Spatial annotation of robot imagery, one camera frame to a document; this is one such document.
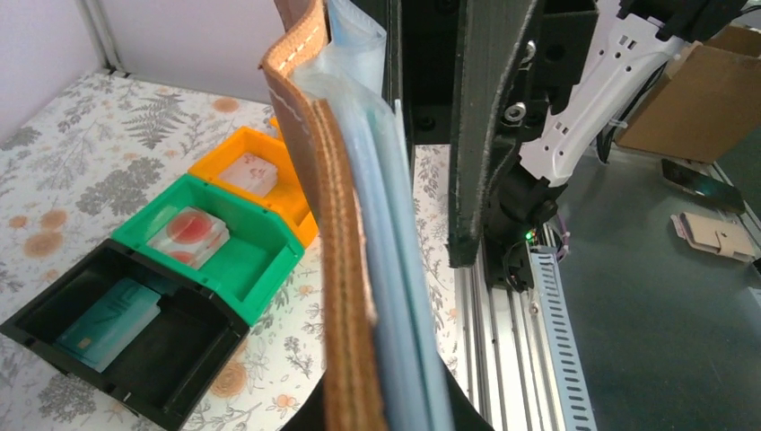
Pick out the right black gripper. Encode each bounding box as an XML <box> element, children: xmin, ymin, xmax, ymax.
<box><xmin>384</xmin><ymin>0</ymin><xmax>599</xmax><ymax>268</ymax></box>

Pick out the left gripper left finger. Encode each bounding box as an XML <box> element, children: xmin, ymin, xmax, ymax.
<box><xmin>281</xmin><ymin>377</ymin><xmax>327</xmax><ymax>431</ymax></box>

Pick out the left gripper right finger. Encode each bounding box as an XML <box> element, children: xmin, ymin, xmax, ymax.
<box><xmin>443</xmin><ymin>365</ymin><xmax>494</xmax><ymax>431</ymax></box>

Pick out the brown leather card holder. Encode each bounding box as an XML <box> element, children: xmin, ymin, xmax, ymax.
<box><xmin>260</xmin><ymin>1</ymin><xmax>455</xmax><ymax>430</ymax></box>

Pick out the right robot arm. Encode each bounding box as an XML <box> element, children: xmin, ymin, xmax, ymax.
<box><xmin>359</xmin><ymin>1</ymin><xmax>745</xmax><ymax>290</ymax></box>

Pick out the beige card holder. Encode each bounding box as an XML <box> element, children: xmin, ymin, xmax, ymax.
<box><xmin>670</xmin><ymin>212</ymin><xmax>756</xmax><ymax>262</ymax></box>

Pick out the black storage bin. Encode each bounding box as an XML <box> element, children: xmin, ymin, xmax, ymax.
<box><xmin>1</xmin><ymin>240</ymin><xmax>248</xmax><ymax>430</ymax></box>

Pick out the green storage bin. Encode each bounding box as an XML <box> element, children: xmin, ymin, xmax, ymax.
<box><xmin>111</xmin><ymin>174</ymin><xmax>304</xmax><ymax>327</ymax></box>

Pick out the red white item in bin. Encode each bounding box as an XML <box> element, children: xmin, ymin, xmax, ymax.
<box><xmin>147</xmin><ymin>207</ymin><xmax>231</xmax><ymax>269</ymax></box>

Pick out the orange storage bin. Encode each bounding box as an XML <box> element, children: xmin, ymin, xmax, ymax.
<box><xmin>188</xmin><ymin>127</ymin><xmax>318</xmax><ymax>248</ymax></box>

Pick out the teal item in black bin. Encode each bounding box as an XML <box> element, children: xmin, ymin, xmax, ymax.
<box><xmin>55</xmin><ymin>278</ymin><xmax>161</xmax><ymax>373</ymax></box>

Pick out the cardboard box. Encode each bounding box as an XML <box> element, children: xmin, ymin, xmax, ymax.
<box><xmin>617</xmin><ymin>26</ymin><xmax>760</xmax><ymax>163</ymax></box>

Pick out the black smartphone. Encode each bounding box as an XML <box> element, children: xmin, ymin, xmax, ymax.
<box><xmin>660</xmin><ymin>159</ymin><xmax>746</xmax><ymax>215</ymax></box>

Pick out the floral table mat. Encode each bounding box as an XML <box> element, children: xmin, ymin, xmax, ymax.
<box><xmin>1</xmin><ymin>73</ymin><xmax>470</xmax><ymax>430</ymax></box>

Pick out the aluminium rail frame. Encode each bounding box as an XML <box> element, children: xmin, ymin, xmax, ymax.
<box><xmin>456</xmin><ymin>248</ymin><xmax>597</xmax><ymax>430</ymax></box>

